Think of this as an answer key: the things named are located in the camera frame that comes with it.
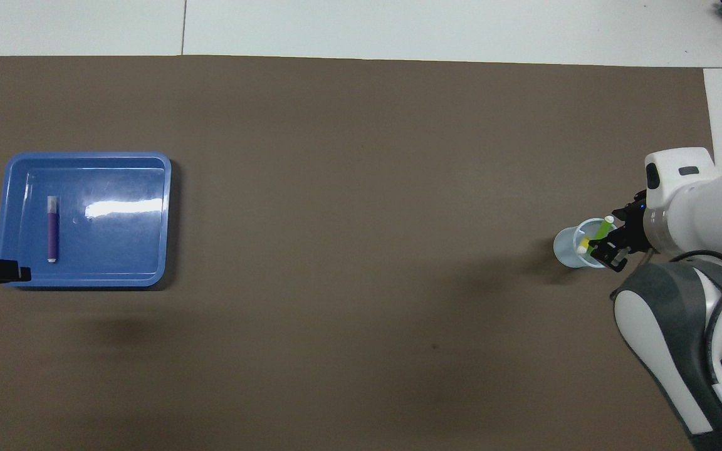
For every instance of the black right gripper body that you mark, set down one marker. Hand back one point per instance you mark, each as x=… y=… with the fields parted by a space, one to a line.
x=632 y=232

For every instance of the green marker pen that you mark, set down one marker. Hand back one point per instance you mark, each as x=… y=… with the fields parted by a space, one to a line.
x=603 y=230

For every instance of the yellow marker pen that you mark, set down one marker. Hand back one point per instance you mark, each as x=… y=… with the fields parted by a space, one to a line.
x=584 y=244

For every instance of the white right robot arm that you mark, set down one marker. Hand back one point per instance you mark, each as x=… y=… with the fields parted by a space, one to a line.
x=699 y=207

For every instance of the translucent white plastic cup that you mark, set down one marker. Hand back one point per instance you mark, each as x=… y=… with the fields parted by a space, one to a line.
x=565 y=250

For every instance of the purple marker pen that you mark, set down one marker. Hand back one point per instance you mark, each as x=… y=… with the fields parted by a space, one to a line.
x=52 y=232

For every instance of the blue plastic tray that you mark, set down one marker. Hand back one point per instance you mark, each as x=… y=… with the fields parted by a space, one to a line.
x=123 y=250

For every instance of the brown table mat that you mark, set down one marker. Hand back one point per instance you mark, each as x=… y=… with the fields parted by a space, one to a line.
x=361 y=219

